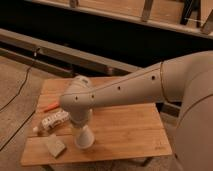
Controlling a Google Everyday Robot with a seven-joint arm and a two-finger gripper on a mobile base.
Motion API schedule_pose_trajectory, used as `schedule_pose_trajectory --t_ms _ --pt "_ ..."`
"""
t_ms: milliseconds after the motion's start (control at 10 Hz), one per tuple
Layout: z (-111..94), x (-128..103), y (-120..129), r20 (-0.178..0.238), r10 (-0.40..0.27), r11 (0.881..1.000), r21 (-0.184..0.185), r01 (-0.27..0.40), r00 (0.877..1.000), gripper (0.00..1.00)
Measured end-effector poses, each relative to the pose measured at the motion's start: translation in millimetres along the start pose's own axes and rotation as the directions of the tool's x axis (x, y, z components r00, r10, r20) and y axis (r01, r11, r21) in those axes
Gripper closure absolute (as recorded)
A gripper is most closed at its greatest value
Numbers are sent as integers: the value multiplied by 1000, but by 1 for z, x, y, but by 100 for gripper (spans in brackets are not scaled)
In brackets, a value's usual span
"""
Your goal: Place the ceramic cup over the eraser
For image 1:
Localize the wooden table board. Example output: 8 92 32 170
20 76 173 167

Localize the white ceramic cup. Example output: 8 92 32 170
74 125 95 149

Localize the orange marker pen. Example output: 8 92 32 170
43 103 59 113

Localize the black cable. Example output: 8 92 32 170
0 48 41 152

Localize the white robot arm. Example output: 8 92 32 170
60 50 213 171

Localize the white glue bottle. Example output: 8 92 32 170
33 110 70 134

